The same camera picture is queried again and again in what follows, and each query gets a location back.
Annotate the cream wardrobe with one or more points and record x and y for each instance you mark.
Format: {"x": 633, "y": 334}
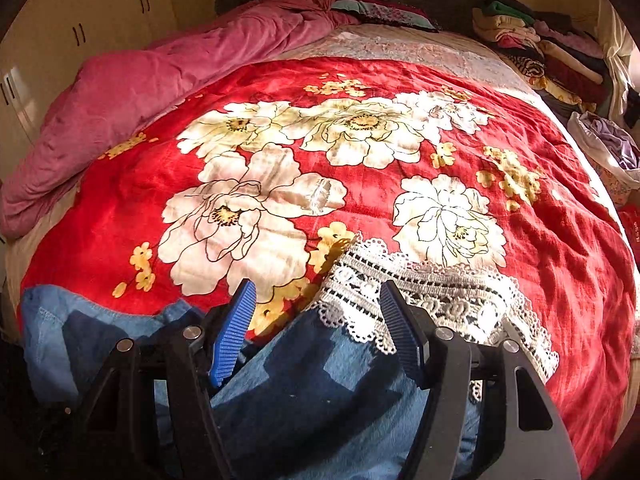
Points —
{"x": 75, "y": 15}

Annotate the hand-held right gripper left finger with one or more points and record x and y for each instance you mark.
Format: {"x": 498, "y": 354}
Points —
{"x": 234, "y": 327}

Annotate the floral pillow with teal edge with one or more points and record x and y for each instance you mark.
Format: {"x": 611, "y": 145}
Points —
{"x": 385, "y": 16}

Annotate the pale patterned bed sheet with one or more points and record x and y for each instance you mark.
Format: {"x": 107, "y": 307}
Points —
{"x": 400, "y": 47}

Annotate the blue denim pants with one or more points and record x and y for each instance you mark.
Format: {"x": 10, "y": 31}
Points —
{"x": 305, "y": 390}

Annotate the red floral blanket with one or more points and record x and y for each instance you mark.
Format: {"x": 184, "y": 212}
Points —
{"x": 360, "y": 200}

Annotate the pile of folded clothes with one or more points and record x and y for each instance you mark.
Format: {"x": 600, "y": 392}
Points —
{"x": 550, "y": 55}

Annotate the pink duvet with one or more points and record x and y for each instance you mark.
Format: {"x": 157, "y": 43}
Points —
{"x": 150, "y": 75}

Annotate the purple cloth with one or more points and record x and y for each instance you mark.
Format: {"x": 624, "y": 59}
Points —
{"x": 617, "y": 142}

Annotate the white plastic bag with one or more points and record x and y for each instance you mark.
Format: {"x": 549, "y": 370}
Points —
{"x": 587, "y": 132}

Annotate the cream curtain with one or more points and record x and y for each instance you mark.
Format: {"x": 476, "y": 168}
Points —
{"x": 617, "y": 50}

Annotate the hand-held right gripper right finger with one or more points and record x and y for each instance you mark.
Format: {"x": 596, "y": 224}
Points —
{"x": 400, "y": 331}

